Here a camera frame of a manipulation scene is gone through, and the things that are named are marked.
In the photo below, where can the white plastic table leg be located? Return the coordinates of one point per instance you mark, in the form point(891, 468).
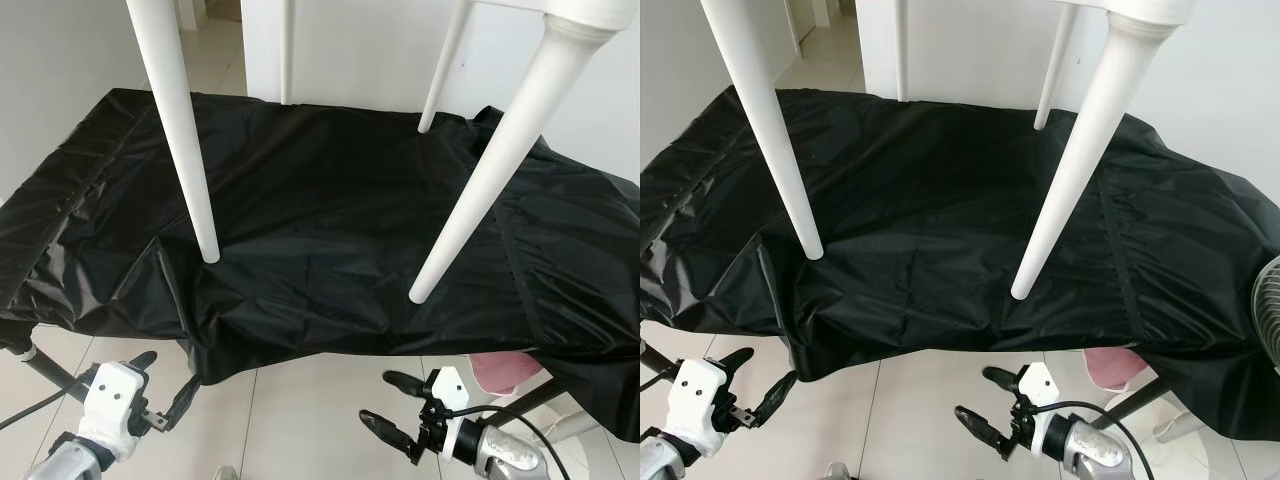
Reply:
point(175, 130)
point(287, 50)
point(1075, 160)
point(765, 130)
point(1050, 70)
point(901, 50)
point(500, 160)
point(440, 70)

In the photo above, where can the grey robot left leg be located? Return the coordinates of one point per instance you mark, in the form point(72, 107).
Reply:
point(838, 472)
point(225, 473)

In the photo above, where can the pink cushioned seat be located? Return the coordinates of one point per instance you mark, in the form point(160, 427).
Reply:
point(1110, 368)
point(505, 372)

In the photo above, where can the white metal pole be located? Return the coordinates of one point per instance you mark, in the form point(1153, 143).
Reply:
point(1175, 430)
point(575, 428)

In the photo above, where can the black cloth cover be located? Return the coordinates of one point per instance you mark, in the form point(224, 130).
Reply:
point(950, 220)
point(330, 220)

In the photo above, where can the white fan head grille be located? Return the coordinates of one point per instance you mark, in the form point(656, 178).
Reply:
point(1268, 310)

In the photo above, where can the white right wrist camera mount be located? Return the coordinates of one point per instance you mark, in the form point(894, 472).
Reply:
point(1040, 383)
point(450, 385)

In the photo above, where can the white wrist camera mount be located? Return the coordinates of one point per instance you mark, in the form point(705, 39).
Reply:
point(700, 395)
point(1040, 383)
point(450, 385)
point(110, 400)

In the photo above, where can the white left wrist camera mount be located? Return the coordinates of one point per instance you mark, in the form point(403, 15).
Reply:
point(700, 395)
point(110, 400)

